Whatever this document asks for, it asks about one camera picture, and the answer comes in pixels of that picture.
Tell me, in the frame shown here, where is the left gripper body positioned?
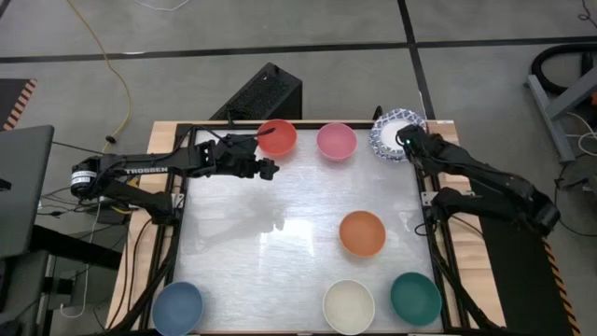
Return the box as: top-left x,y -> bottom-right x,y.
214,134 -> 263,181

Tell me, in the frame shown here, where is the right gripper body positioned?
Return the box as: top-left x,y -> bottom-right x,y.
395,122 -> 440,162

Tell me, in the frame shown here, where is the red plastic bowl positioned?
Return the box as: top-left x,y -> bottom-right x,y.
256,119 -> 299,158

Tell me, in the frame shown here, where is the pink plastic bowl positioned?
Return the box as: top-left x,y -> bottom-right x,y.
316,122 -> 359,162

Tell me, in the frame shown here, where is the orange plastic bowl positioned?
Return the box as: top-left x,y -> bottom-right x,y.
339,210 -> 387,259

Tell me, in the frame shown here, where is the white plastic bowl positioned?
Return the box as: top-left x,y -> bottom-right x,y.
322,278 -> 376,336

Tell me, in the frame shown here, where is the teal plastic bowl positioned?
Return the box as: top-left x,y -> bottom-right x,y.
390,272 -> 443,328

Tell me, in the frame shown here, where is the blue plastic bowl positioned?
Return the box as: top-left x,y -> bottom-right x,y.
151,281 -> 205,336

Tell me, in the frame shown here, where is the black perforated box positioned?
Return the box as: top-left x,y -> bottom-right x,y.
209,62 -> 304,121

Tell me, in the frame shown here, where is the grey metal stand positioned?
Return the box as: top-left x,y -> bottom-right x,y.
525,64 -> 597,163

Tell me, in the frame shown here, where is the black power adapter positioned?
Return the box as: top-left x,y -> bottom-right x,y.
95,204 -> 132,226

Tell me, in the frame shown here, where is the black hazard striped mat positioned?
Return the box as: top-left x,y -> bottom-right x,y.
479,178 -> 582,336
0,77 -> 38,133

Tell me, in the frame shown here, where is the grey laptop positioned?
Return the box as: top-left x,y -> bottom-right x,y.
0,124 -> 56,260

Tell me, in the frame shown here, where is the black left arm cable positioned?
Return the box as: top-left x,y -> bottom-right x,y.
186,124 -> 277,155

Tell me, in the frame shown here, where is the black aluminium table frame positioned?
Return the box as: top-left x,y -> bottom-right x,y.
109,119 -> 507,336

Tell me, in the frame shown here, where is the yellow cable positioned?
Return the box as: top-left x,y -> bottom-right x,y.
66,0 -> 141,216

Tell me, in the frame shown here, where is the black hose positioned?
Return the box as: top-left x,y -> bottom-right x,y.
531,43 -> 597,97

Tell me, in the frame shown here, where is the white power cable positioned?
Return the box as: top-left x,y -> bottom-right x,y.
59,193 -> 103,320

